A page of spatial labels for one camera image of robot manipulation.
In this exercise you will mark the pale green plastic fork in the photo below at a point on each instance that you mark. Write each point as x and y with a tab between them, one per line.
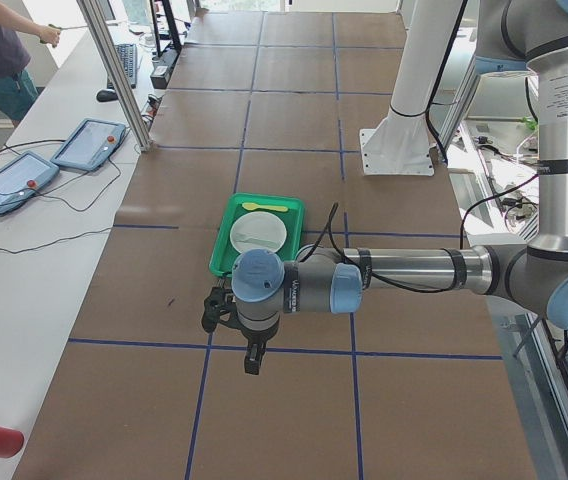
261	242

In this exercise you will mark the white round plate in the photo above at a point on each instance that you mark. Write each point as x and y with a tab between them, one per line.
262	225

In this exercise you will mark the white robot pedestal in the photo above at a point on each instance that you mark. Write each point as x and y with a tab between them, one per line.
399	145

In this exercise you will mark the aluminium frame post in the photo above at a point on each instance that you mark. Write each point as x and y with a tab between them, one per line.
98	28

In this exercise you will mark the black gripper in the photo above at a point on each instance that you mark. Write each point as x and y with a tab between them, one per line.
256	338

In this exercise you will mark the blue teach pendant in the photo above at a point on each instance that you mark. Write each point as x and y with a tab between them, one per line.
22	178
90	145

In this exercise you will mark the black computer mouse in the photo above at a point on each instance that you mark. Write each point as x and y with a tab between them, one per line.
106	95

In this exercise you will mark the yellow plastic spoon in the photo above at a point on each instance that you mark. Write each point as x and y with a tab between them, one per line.
252	206

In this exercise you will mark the person in dark shirt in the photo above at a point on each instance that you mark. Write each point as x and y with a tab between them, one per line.
17	90

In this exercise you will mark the blue teach pendant near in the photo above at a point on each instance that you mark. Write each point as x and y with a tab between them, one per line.
22	178

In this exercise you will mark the blue teach pendant far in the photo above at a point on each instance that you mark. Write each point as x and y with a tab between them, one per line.
90	145

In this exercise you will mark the green plastic tray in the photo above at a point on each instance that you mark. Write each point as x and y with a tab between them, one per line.
224	254

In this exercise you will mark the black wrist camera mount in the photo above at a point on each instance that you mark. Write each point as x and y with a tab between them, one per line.
219	309

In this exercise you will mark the black keyboard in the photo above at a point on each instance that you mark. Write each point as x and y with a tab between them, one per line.
128	56

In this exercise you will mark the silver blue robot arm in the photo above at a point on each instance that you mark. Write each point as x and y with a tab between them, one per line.
534	276

